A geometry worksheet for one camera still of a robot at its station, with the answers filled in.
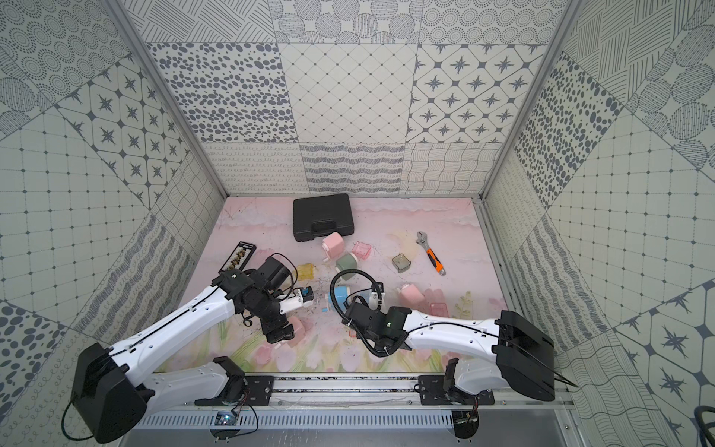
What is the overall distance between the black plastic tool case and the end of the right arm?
442 mm

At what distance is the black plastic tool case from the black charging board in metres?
0.18

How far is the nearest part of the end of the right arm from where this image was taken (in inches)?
21.8

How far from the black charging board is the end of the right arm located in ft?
1.90

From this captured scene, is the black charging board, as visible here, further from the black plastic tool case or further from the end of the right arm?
the end of the right arm

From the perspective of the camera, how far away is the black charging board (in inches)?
39.3

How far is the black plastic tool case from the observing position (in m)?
1.05
